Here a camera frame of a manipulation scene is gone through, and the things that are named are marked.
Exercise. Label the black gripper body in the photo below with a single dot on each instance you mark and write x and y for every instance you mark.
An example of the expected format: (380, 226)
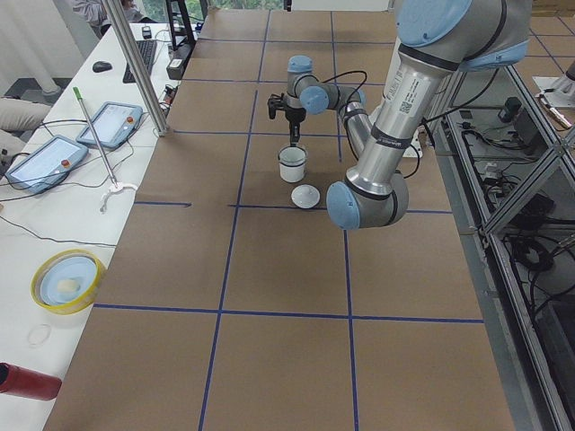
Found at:
(294, 117)

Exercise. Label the white enamel lid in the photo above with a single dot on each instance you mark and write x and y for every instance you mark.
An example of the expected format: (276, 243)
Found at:
(305, 196)

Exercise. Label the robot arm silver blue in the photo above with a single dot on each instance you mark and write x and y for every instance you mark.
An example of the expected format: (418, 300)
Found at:
(437, 38)

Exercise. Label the white enamel mug blue rim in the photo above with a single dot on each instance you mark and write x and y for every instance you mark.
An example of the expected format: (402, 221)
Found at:
(292, 174)

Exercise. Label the black box device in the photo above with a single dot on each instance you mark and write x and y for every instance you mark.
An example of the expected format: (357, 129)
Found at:
(179, 59)

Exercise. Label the teach pendant far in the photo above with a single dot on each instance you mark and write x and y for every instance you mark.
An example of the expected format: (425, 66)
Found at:
(115, 122)

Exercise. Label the teach pendant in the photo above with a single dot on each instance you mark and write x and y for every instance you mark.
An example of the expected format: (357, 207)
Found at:
(115, 122)
(47, 166)

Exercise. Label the black computer mouse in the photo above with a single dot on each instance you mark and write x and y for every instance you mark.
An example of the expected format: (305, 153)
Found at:
(101, 66)

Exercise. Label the teach pendant near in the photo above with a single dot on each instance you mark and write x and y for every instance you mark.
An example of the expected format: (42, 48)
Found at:
(47, 166)

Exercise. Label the yellow tape roll with bowl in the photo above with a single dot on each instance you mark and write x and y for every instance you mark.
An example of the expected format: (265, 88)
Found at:
(68, 282)

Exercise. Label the red bottle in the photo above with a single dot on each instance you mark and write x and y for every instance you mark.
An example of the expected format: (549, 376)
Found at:
(27, 383)

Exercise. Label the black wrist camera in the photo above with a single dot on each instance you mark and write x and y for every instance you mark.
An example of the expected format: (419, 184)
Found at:
(275, 103)

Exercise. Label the grabber stick green handle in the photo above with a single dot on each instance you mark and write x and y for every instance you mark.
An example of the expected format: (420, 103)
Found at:
(116, 186)

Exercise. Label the grey metal frame post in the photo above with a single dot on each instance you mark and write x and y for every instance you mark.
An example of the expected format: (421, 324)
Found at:
(132, 55)

